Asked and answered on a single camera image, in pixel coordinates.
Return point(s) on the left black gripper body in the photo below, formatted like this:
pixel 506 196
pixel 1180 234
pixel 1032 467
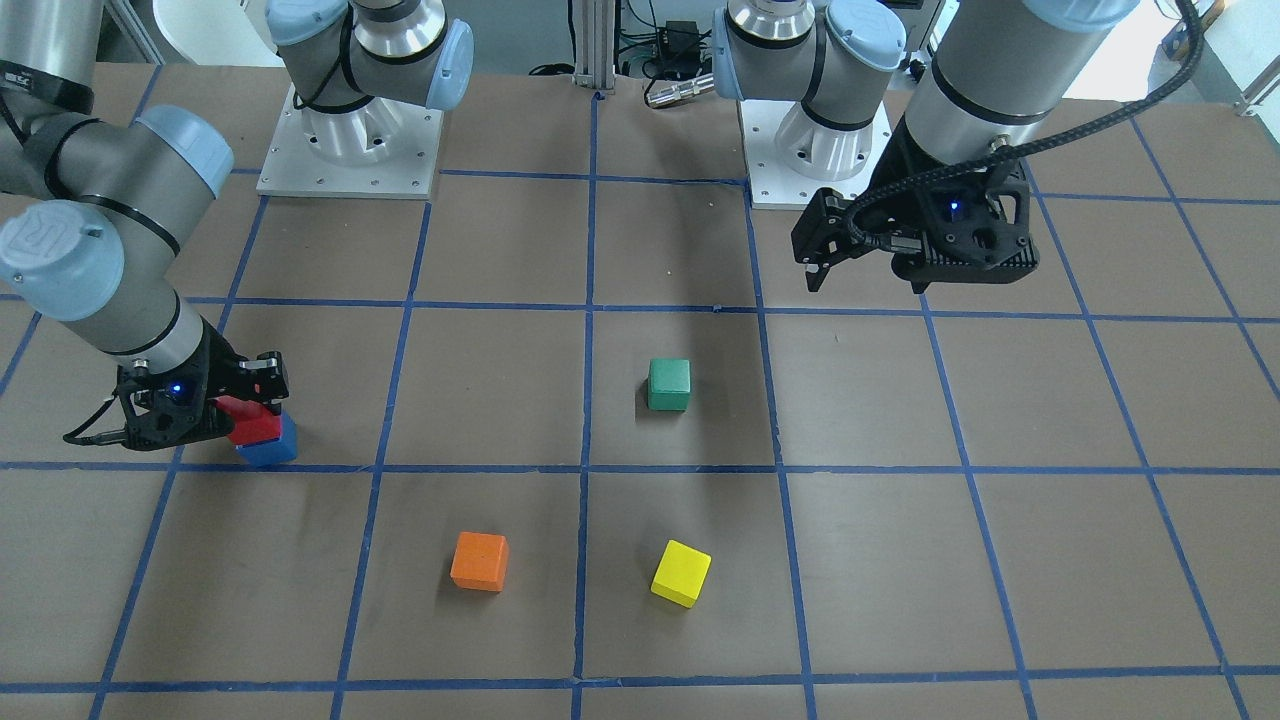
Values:
pixel 903 187

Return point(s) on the blue wooden block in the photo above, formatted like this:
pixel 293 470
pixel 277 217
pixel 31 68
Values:
pixel 279 444

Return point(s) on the aluminium frame post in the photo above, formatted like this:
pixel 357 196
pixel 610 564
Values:
pixel 594 38

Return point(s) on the wrist black camera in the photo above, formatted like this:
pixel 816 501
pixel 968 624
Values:
pixel 162 410
pixel 975 228

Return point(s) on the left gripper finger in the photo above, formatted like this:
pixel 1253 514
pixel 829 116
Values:
pixel 823 253
pixel 828 212

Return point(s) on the green wooden block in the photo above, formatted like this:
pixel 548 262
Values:
pixel 669 384

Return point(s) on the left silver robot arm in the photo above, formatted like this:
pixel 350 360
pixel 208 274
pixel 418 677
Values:
pixel 1000 70

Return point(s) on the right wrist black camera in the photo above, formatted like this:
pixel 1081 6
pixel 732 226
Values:
pixel 162 410

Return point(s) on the red wooden block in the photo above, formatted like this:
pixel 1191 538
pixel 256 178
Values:
pixel 247 430

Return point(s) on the yellow wooden block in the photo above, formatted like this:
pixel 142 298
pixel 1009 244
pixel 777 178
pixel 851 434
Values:
pixel 681 573

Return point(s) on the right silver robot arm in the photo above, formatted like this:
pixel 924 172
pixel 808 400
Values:
pixel 113 206

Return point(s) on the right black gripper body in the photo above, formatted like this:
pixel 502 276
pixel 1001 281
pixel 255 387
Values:
pixel 221 372

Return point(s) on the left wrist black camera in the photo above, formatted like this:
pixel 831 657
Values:
pixel 975 228

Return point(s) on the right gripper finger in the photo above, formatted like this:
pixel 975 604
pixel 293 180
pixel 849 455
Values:
pixel 238 408
pixel 263 380

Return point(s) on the orange wooden block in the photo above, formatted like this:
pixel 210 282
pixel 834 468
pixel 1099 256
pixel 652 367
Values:
pixel 480 562

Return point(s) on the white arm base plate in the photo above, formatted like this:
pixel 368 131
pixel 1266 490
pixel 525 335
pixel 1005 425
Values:
pixel 790 157
pixel 386 150

